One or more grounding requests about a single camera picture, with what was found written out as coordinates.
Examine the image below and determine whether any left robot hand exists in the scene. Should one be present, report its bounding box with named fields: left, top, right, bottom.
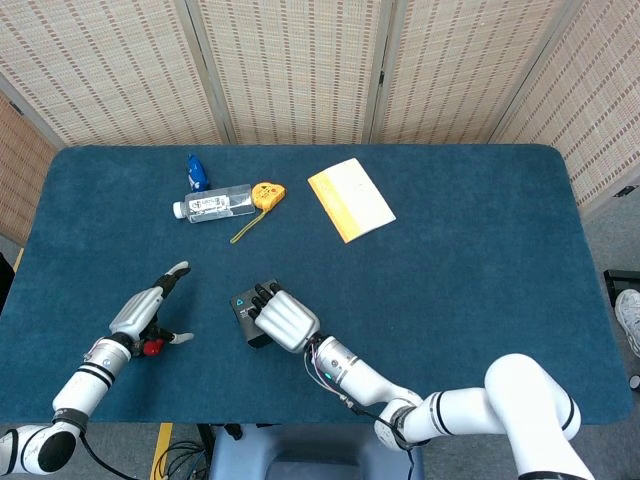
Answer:
left=108, top=260, right=195, bottom=351

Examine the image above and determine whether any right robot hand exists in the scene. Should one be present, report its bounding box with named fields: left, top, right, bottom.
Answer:
left=248, top=282, right=322, bottom=354

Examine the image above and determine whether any black cardboard box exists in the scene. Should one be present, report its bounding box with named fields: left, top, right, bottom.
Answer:
left=229, top=278, right=281, bottom=350

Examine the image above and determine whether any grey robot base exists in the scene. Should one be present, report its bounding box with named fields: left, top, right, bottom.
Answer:
left=209, top=423, right=425, bottom=480

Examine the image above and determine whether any blue carpeted table surface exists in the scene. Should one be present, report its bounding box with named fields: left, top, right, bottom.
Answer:
left=0, top=144, right=640, bottom=426

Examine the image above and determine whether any black and red clamp tool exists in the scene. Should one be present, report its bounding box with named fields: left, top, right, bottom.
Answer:
left=130, top=337, right=166, bottom=358

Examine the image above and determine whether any yellow tape measure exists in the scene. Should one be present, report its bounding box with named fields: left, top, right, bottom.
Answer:
left=229, top=181, right=290, bottom=245

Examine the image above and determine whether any clear plastic bottle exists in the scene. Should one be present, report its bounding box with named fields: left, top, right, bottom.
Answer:
left=172, top=183, right=256, bottom=224

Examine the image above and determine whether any yellow and white booklet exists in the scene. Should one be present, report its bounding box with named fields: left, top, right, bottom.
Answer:
left=306, top=157, right=398, bottom=245

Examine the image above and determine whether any small blue packet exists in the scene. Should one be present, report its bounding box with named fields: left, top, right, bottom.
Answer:
left=186, top=153, right=211, bottom=192

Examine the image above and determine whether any woven folding screen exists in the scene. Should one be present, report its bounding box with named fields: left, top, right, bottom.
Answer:
left=0, top=0, right=640, bottom=246

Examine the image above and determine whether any black floor stand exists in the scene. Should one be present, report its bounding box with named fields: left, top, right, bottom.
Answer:
left=603, top=268, right=640, bottom=306

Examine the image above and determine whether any white sneaker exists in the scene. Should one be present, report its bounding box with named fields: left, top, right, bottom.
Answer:
left=614, top=288, right=640, bottom=359

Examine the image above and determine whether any floor cable bundle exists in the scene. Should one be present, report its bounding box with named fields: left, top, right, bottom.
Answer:
left=152, top=424, right=216, bottom=480

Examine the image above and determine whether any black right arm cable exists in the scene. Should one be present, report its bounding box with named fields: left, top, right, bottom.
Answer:
left=349, top=402, right=419, bottom=480

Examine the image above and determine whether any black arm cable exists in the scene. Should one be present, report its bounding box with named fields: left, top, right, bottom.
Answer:
left=349, top=402, right=419, bottom=480
left=77, top=432, right=139, bottom=480

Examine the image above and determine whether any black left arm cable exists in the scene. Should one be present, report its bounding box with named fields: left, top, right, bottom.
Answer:
left=77, top=432, right=139, bottom=480

